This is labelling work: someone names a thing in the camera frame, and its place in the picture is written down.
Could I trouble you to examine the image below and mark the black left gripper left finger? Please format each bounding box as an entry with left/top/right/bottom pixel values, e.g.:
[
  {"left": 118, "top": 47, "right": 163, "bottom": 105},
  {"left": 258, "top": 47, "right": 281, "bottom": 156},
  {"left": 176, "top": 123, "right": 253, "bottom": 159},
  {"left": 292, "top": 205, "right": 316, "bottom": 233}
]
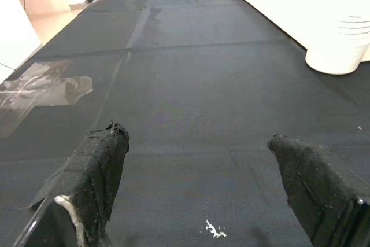
[{"left": 13, "top": 119, "right": 131, "bottom": 247}]

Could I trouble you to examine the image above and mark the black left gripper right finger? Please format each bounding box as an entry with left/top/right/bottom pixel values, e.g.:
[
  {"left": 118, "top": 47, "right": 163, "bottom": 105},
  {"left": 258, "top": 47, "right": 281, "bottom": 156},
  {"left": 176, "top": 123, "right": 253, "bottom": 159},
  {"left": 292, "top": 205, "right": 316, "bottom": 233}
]
[{"left": 265, "top": 134, "right": 370, "bottom": 247}]

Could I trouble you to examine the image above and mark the white plastic table top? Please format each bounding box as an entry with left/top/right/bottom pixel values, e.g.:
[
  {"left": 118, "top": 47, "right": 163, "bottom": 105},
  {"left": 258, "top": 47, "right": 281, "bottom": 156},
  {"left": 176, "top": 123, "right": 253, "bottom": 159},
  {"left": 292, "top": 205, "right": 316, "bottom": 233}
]
[{"left": 305, "top": 37, "right": 370, "bottom": 76}]

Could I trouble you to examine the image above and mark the black table cloth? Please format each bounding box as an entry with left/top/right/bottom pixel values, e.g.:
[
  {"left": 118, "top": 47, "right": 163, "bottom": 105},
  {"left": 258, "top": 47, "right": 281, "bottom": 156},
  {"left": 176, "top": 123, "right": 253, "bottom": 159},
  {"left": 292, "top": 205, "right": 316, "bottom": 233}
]
[{"left": 0, "top": 0, "right": 370, "bottom": 247}]

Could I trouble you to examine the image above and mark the clear tape cross patch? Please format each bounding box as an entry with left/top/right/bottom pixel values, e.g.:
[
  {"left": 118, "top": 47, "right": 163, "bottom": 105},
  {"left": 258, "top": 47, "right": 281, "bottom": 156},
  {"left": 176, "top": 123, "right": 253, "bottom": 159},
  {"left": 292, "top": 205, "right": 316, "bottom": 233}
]
[{"left": 0, "top": 59, "right": 94, "bottom": 138}]

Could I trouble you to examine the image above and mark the white plastic table leg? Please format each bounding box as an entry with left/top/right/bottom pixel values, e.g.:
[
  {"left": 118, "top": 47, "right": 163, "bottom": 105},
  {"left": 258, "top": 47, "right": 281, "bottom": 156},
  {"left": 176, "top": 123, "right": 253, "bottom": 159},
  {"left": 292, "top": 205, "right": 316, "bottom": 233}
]
[{"left": 336, "top": 14, "right": 370, "bottom": 42}]

